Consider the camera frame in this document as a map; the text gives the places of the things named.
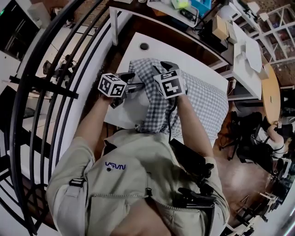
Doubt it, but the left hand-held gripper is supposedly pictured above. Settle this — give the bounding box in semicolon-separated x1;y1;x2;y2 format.
98;71;145;109

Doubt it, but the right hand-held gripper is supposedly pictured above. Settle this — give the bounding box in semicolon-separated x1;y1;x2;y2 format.
152;60;189;100

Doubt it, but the white pillow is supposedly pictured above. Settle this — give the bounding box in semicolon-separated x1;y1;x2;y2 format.
125;76;150;112

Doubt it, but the grey checked pillowcase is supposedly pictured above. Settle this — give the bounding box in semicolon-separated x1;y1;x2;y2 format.
128;57;229;142

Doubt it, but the person's left forearm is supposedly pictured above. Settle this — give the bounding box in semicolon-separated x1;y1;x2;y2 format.
74;94;116;161

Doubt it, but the white work table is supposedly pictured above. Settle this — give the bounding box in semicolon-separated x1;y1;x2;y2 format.
103;31;229;130

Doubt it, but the dark-topped white-framed table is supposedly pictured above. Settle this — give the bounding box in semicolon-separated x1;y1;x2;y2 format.
109;0;235;72

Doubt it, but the black flat box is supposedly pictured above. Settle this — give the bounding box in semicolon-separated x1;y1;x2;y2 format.
198;19;229;53

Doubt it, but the black pouch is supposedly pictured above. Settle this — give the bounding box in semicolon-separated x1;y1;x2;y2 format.
179;8;197;22

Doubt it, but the white plastic tray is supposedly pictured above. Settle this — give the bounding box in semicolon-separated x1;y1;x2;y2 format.
147;0;200;28

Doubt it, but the black metal railing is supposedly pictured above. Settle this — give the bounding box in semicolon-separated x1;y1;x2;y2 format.
0;0;123;236

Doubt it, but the neon yellow cloth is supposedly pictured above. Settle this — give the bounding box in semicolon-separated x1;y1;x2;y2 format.
171;0;192;10

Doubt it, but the small closed cardboard box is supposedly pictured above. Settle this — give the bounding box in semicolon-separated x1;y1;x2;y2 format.
211;15;229;40

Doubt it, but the blue plastic bin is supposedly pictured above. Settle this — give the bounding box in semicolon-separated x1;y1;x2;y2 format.
190;0;213;18

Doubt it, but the grey rectangular box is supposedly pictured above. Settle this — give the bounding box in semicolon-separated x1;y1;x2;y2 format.
227;21;238;45

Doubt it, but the white side table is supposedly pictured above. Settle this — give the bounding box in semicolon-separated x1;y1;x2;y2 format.
221;22;263;101

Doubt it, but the white kettle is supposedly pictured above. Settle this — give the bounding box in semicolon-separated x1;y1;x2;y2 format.
217;4;242;23

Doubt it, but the black clip-mounted screen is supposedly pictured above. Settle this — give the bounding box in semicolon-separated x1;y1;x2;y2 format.
169;137;217;211

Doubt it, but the white paper sheet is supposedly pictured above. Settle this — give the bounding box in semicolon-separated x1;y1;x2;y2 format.
239;34;264;72

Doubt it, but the black office chair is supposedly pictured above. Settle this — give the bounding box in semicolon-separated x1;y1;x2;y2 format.
218;110;261;162
237;124;286;176

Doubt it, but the open cardboard box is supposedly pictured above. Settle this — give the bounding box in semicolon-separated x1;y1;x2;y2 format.
260;63;271;81

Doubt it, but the beige zip vest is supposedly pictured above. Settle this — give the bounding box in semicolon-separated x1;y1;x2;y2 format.
46;129;231;236

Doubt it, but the round wooden table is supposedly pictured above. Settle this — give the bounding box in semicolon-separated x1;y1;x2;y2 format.
261;63;281;125

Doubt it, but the white shelf unit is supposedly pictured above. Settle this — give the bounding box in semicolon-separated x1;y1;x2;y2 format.
230;0;295;65

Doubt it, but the black cabinet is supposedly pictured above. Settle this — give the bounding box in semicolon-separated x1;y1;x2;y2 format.
0;0;40;62

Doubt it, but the person's bare chest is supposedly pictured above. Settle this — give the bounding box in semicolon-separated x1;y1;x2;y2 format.
110;200;171;236

